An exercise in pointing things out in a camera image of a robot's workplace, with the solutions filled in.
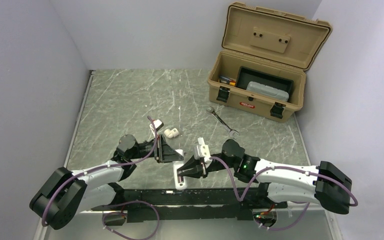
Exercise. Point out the black tray in toolbox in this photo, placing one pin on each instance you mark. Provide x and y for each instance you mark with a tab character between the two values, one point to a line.
246	75

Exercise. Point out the black toolbox latch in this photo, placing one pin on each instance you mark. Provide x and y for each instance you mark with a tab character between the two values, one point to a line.
223	94
277	110

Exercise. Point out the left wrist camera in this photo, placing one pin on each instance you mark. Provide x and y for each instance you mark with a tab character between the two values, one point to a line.
156	125

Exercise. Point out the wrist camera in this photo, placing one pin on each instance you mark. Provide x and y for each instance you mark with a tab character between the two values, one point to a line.
201	151
156	125

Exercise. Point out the grey plastic case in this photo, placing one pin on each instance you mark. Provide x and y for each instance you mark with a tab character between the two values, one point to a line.
268	91

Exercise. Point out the white plastic pipe elbow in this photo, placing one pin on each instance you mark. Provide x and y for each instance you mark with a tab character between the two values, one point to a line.
171	133

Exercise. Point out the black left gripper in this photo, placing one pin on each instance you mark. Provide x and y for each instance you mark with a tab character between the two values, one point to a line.
163	153

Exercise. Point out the black toolbox right latch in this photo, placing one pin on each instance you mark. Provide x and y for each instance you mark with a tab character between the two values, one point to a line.
277	110

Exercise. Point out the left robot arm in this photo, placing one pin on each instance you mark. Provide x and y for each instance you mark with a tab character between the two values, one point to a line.
67	193

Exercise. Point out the yellow tool in toolbox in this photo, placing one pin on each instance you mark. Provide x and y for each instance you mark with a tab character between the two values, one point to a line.
227	80

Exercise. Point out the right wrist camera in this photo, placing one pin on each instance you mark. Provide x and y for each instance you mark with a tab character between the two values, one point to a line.
201	151

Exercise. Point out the black toolbox left latch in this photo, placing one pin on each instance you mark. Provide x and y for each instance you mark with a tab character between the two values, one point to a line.
223	94

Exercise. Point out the tan plastic toolbox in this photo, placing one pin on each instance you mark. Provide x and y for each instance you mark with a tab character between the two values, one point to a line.
273	42

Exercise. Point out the silver open-end wrench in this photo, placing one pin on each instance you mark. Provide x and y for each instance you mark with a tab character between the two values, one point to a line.
231	132

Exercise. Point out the white remote control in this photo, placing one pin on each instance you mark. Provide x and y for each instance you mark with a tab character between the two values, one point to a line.
179	181

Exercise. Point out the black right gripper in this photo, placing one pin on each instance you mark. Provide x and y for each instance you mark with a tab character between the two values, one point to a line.
197	170

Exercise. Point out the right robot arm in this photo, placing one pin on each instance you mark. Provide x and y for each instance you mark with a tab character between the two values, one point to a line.
323	184

